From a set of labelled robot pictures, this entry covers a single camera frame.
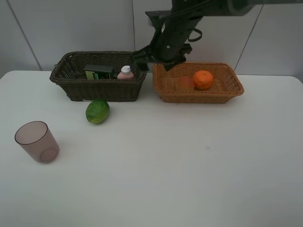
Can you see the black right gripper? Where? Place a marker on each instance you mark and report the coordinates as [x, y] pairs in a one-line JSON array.
[[168, 46]]

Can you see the pink lotion bottle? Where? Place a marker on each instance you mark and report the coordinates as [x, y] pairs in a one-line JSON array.
[[125, 73]]

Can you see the red yellow peach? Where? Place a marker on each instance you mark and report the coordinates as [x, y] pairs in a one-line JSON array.
[[185, 83]]

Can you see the orange mandarin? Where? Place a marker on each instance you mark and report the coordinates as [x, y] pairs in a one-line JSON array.
[[203, 80]]

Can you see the black pump bottle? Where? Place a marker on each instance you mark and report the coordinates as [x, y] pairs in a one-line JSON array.
[[99, 72]]

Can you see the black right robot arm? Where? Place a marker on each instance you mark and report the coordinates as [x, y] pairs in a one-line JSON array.
[[193, 11]]

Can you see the light orange wicker basket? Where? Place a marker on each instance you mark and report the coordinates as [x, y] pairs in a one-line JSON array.
[[225, 85]]

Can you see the green lime fruit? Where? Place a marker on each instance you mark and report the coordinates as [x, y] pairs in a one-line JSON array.
[[97, 111]]

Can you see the dark brown wicker basket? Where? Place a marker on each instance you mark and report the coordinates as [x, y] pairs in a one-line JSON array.
[[69, 74]]

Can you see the translucent purple plastic cup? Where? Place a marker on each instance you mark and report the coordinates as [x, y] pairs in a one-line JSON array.
[[36, 140]]

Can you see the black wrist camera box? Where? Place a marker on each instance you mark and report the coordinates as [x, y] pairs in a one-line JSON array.
[[156, 16]]

